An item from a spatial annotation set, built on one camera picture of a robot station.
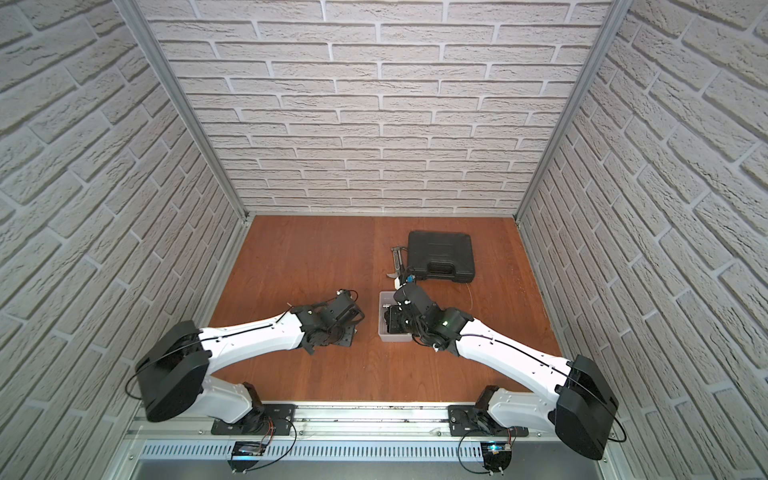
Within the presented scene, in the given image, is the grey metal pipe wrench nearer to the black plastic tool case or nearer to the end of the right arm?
the black plastic tool case

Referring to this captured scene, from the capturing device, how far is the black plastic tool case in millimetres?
988

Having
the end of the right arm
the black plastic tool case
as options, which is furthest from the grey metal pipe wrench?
the end of the right arm

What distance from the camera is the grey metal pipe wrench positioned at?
41.1 inches

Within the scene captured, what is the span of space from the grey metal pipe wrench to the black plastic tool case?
3cm
